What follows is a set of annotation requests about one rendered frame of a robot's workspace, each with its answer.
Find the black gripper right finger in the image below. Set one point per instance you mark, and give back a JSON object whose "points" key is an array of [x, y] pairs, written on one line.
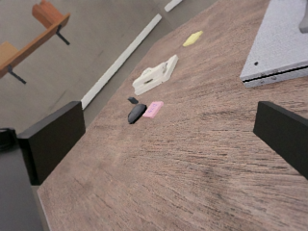
{"points": [[284, 132]]}

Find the dark grey computer mouse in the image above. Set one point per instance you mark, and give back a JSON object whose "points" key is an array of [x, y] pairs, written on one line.
{"points": [[136, 113]]}

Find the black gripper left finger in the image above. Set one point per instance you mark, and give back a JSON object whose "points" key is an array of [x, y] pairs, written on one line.
{"points": [[28, 158]]}

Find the white desk phone body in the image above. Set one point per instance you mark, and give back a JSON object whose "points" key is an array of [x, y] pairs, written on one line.
{"points": [[153, 82]]}

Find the pink sticky note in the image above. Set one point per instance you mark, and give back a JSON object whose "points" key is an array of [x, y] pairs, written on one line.
{"points": [[153, 109]]}

